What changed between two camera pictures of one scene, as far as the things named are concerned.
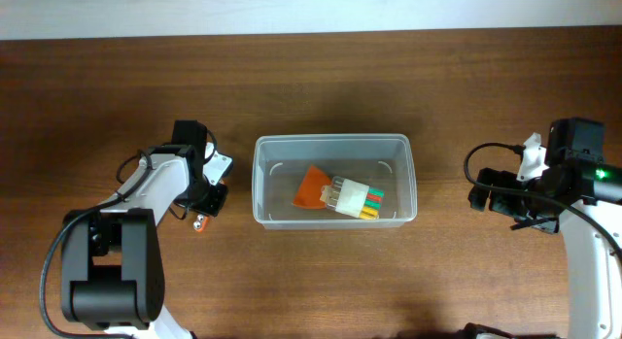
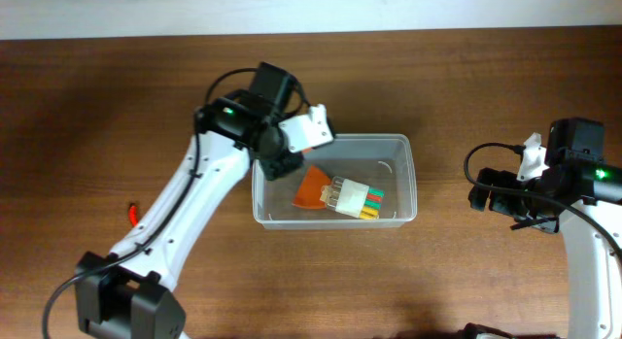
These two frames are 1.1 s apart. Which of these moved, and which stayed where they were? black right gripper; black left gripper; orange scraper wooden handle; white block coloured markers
Moved: black left gripper
Stayed: orange scraper wooden handle; black right gripper; white block coloured markers
